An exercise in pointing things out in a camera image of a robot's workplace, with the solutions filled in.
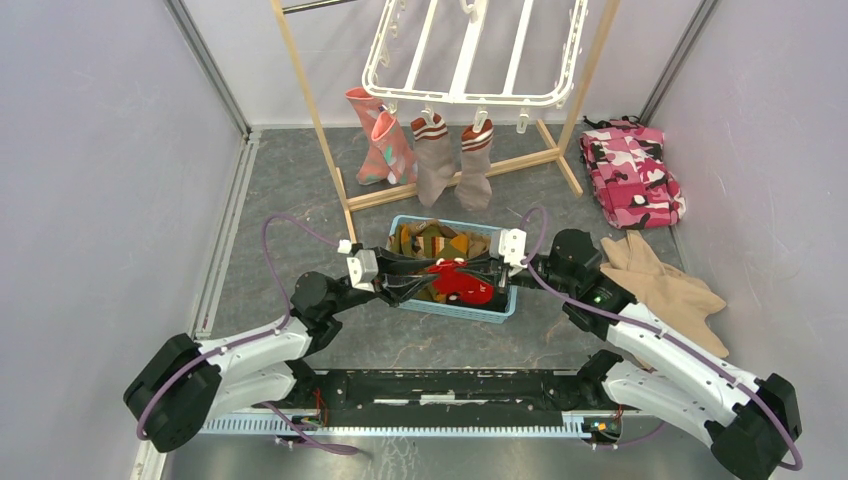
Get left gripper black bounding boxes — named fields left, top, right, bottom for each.
left=326, top=245, right=440, bottom=316

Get red sock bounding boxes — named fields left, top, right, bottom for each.
left=424, top=258, right=495, bottom=306

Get pink sock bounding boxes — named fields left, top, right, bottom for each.
left=345, top=87, right=389, bottom=185
left=370, top=111, right=418, bottom=185

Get grey brown striped sock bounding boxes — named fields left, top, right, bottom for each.
left=410, top=113, right=456, bottom=207

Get white clip hanger frame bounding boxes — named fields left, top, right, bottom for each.
left=361, top=1, right=589, bottom=133

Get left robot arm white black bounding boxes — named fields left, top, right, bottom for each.
left=123, top=241, right=455, bottom=453

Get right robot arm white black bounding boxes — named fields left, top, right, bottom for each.
left=443, top=229, right=804, bottom=479

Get olive yellow sock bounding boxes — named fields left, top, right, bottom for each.
left=387, top=219, right=495, bottom=308

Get blue plastic basket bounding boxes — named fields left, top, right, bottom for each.
left=398, top=219, right=518, bottom=324

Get pink camouflage bag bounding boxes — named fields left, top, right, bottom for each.
left=579, top=116, right=687, bottom=230

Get beige cloth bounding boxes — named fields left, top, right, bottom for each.
left=601, top=231, right=729, bottom=358

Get black metal rod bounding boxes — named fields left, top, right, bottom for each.
left=281, top=0, right=356, bottom=15

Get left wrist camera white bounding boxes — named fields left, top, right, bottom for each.
left=337, top=239, right=379, bottom=293

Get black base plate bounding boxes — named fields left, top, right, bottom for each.
left=273, top=369, right=619, bottom=428

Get wooden rack frame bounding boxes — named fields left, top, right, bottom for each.
left=268, top=0, right=624, bottom=241

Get toothed cable rail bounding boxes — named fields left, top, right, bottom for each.
left=200, top=413, right=591, bottom=440

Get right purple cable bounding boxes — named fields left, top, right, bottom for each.
left=519, top=206, right=804, bottom=472

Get purple cable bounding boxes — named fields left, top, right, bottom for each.
left=136, top=213, right=342, bottom=443
left=519, top=206, right=804, bottom=472

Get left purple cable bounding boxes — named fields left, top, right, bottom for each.
left=136, top=213, right=342, bottom=443

